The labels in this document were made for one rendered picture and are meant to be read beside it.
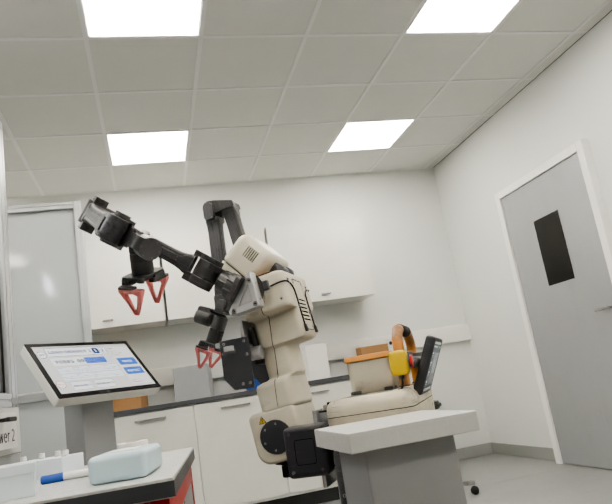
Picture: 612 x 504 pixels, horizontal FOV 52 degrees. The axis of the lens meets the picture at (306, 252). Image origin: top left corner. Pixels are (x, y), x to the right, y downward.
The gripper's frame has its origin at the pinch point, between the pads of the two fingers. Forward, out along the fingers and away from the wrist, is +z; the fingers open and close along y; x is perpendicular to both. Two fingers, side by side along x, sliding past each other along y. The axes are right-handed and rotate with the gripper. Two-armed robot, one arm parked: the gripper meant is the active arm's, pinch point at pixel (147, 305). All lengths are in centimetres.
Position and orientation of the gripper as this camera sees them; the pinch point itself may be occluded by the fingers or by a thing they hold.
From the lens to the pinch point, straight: 169.1
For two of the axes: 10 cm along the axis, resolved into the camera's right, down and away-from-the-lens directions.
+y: 3.1, -2.5, 9.2
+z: 0.5, 9.7, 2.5
